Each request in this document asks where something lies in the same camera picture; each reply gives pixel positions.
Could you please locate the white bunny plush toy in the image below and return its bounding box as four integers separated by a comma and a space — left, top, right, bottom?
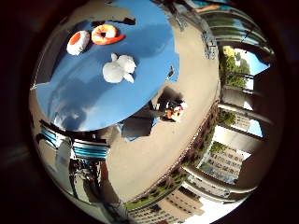
102, 52, 137, 84

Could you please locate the orange shrimp plush toy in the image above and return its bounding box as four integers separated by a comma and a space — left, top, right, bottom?
91, 23, 126, 47

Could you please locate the fried egg plush toy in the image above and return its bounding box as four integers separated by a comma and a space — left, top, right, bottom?
65, 30, 92, 56

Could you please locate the grey fabric container box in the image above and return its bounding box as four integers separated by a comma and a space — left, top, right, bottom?
32, 18, 76, 90

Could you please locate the orange black white toy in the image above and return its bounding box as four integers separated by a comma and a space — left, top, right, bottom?
164, 99, 188, 122

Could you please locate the small dark round object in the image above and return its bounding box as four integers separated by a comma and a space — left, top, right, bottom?
166, 65, 176, 80

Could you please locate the grey metal rack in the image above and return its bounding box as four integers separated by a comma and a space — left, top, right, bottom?
200, 29, 219, 60

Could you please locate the green tree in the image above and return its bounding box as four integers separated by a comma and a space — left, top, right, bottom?
221, 46, 251, 89

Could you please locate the black base block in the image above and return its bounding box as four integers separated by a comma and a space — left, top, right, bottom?
92, 17, 137, 27

